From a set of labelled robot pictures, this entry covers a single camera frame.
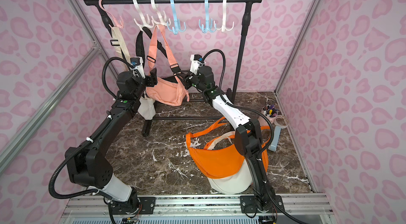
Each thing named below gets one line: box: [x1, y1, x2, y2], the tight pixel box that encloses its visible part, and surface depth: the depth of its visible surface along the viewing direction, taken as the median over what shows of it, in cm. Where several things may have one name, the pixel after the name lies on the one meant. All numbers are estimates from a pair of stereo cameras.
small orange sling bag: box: [186, 117, 245, 180], surface depth 84 cm
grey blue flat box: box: [268, 125, 282, 153], surface depth 93 cm
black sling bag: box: [135, 26, 179, 83], surface depth 72 cm
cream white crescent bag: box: [207, 131, 253, 195], surface depth 79 cm
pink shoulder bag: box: [145, 24, 190, 107], surface depth 88 cm
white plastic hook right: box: [213, 0, 235, 33], surface depth 64 cm
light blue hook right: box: [198, 0, 217, 34], surface depth 65 cm
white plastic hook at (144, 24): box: [132, 0, 154, 32], surface depth 68 cm
